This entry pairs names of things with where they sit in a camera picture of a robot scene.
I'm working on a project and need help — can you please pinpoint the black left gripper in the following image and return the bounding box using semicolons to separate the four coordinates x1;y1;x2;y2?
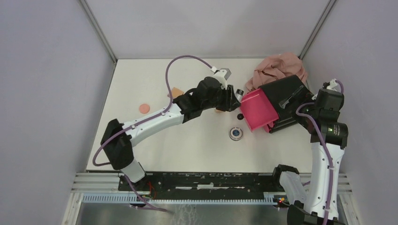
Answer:
202;85;242;113

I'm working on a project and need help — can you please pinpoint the pink top drawer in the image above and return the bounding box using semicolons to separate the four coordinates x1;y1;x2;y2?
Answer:
239;89;279;132

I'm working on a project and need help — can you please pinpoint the pink drawer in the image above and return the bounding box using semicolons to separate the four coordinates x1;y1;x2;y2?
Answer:
263;122;275;133
239;89;279;132

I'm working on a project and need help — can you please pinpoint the black drawer organizer case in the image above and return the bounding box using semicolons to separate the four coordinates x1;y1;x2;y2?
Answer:
259;75;309;133

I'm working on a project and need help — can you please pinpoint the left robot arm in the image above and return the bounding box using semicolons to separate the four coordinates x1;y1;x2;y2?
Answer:
100;76;244;191

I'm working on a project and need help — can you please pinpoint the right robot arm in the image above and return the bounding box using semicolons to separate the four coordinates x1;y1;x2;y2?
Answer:
271;79;349;225

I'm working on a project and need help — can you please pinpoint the square tan makeup sponge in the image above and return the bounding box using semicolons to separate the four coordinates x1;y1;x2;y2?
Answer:
167;87;184;99

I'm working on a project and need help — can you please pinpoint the round clear powder jar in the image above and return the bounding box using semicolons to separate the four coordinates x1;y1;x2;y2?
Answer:
229;127;244;141

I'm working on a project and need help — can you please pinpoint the pink middle drawer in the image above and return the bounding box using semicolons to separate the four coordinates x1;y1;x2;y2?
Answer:
263;122;275;133

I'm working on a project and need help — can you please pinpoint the pink crumpled cloth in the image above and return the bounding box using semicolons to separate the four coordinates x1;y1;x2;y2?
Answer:
245;52;308;92

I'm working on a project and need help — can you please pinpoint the round pink powder puff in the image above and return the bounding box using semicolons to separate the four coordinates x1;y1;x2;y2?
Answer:
138;104;151;114

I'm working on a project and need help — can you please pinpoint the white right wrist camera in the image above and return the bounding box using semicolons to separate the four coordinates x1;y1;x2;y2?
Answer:
322;79;341;92

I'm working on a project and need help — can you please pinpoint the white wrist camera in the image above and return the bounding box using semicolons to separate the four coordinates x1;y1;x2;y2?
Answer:
210;67;231;90
322;79;341;92

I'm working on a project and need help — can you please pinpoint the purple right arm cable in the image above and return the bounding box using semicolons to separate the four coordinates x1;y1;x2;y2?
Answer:
295;79;345;225

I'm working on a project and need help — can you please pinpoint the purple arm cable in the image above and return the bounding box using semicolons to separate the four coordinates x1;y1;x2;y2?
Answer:
295;79;345;225
92;55;216;167

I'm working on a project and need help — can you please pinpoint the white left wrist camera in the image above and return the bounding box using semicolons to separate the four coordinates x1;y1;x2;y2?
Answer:
210;67;231;90

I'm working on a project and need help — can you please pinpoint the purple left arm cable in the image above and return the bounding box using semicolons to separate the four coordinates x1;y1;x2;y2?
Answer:
92;55;216;167

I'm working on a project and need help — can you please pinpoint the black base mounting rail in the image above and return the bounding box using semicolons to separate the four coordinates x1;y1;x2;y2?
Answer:
133;172;283;200

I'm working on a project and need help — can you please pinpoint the aluminium frame rail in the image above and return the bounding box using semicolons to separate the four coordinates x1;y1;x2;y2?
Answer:
61;171;358;225

